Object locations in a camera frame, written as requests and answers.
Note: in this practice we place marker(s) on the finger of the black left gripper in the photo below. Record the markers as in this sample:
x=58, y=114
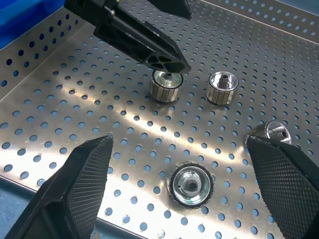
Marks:
x=174, y=7

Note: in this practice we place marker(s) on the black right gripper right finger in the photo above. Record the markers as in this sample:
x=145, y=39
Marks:
x=289, y=189

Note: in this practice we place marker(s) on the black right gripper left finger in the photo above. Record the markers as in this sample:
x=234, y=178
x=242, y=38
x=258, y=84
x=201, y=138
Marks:
x=74, y=189

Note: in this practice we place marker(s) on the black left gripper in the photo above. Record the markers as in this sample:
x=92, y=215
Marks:
x=92, y=8

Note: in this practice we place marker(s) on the perforated steel tray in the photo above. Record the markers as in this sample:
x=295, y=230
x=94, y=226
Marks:
x=124, y=119

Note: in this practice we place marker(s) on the blue plastic tray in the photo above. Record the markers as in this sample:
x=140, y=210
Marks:
x=22, y=17

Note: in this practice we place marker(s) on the metal roller with ribbed rim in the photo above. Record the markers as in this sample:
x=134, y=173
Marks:
x=166, y=87
x=190, y=185
x=275, y=130
x=222, y=89

